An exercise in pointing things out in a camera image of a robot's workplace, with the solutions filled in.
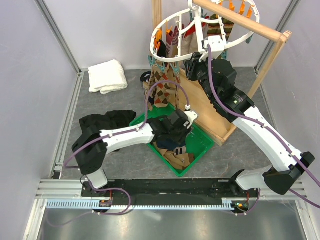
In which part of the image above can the black hanging sock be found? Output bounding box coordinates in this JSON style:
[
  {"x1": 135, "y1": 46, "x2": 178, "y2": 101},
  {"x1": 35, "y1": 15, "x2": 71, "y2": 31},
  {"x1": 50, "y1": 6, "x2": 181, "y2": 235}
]
[{"x1": 157, "y1": 40, "x2": 167, "y2": 58}]

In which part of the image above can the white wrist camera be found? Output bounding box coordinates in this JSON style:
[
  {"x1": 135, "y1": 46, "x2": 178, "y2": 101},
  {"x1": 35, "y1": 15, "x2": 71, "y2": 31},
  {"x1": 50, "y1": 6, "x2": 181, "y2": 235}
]
[
  {"x1": 202, "y1": 35, "x2": 227, "y2": 54},
  {"x1": 183, "y1": 104, "x2": 199, "y2": 129}
]

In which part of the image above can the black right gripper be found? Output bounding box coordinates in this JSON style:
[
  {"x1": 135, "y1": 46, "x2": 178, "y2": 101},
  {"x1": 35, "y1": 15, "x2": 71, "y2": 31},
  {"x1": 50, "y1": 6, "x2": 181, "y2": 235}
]
[{"x1": 184, "y1": 51, "x2": 218, "y2": 102}]

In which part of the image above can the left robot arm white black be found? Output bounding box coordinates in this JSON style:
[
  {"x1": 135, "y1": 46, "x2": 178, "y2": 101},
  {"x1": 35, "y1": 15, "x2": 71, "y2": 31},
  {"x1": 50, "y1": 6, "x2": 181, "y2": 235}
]
[{"x1": 72, "y1": 109, "x2": 199, "y2": 197}]

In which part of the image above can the teal clothes peg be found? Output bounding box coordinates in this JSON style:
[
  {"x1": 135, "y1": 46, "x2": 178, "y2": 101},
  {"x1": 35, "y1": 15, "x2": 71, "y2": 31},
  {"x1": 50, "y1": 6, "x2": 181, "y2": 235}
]
[{"x1": 170, "y1": 62, "x2": 180, "y2": 78}]

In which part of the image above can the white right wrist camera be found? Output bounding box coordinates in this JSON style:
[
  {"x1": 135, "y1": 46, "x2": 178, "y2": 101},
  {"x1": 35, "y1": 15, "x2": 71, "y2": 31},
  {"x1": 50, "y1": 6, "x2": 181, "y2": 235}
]
[{"x1": 202, "y1": 35, "x2": 227, "y2": 54}]

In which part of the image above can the navy blue sock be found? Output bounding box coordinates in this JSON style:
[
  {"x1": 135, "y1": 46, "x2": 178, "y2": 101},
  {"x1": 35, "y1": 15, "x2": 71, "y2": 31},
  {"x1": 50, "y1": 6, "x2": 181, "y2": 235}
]
[{"x1": 156, "y1": 140, "x2": 186, "y2": 152}]

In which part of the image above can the tan sock in bin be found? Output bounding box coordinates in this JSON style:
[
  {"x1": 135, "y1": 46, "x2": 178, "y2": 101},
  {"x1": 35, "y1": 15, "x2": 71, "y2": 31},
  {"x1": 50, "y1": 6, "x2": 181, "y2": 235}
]
[{"x1": 154, "y1": 146, "x2": 195, "y2": 170}]

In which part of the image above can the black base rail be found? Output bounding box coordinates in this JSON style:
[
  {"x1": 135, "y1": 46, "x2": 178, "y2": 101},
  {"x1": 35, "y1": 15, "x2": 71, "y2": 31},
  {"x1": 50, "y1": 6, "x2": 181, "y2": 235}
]
[{"x1": 81, "y1": 169, "x2": 261, "y2": 201}]

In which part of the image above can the green plastic bin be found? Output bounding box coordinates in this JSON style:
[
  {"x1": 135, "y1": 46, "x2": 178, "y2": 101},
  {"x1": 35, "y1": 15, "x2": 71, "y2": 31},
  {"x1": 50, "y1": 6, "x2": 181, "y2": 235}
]
[{"x1": 129, "y1": 101, "x2": 216, "y2": 178}]

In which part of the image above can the beige red hanging sock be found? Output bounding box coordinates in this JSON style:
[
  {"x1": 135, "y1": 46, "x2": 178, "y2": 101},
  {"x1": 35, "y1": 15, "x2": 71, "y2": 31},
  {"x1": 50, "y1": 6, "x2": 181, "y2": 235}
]
[{"x1": 181, "y1": 25, "x2": 198, "y2": 56}]

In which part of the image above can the argyle brown orange sock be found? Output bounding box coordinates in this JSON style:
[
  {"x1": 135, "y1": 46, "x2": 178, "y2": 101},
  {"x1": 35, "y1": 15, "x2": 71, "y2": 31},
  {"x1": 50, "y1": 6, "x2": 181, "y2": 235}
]
[{"x1": 142, "y1": 61, "x2": 172, "y2": 111}]

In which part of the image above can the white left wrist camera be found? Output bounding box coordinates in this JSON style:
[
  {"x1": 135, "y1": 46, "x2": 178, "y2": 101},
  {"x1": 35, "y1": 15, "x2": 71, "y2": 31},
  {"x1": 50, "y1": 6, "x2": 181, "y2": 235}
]
[{"x1": 183, "y1": 104, "x2": 199, "y2": 129}]

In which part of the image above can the black cloth pile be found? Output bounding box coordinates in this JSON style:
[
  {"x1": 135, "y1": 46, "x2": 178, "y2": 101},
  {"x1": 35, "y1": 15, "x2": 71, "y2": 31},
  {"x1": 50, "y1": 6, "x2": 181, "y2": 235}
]
[{"x1": 78, "y1": 109, "x2": 137, "y2": 152}]

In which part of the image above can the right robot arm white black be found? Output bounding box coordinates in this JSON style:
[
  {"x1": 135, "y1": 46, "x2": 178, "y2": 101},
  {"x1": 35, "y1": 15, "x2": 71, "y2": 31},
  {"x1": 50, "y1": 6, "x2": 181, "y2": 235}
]
[{"x1": 183, "y1": 52, "x2": 315, "y2": 197}]

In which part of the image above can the grey cable duct strip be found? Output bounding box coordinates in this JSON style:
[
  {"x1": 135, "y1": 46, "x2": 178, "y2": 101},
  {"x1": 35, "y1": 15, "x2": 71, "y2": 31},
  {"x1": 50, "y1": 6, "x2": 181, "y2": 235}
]
[{"x1": 46, "y1": 199, "x2": 236, "y2": 211}]

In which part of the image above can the wooden rack frame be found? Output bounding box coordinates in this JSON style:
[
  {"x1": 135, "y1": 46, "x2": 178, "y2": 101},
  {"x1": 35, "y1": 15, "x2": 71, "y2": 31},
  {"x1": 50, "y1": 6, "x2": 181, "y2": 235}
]
[{"x1": 151, "y1": 0, "x2": 293, "y2": 147}]

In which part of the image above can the olive striped hanging sock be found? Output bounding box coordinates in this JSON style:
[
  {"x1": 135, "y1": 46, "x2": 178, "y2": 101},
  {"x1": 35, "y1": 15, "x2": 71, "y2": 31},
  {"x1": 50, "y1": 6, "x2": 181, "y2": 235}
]
[{"x1": 207, "y1": 13, "x2": 236, "y2": 43}]

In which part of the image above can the purple striped tan sock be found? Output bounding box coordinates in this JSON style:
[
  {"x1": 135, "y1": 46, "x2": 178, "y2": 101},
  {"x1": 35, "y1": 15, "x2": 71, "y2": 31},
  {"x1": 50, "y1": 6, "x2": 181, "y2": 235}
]
[{"x1": 165, "y1": 26, "x2": 179, "y2": 58}]

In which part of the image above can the brown striped sock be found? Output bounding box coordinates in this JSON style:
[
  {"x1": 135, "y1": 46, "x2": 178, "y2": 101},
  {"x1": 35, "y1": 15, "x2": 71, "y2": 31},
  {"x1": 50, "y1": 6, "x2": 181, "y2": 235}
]
[{"x1": 173, "y1": 146, "x2": 187, "y2": 155}]

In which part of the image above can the white folded towel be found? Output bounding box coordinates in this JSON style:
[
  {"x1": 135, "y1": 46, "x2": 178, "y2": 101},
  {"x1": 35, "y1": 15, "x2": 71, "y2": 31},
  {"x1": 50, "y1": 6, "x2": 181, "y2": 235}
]
[{"x1": 88, "y1": 59, "x2": 128, "y2": 95}]

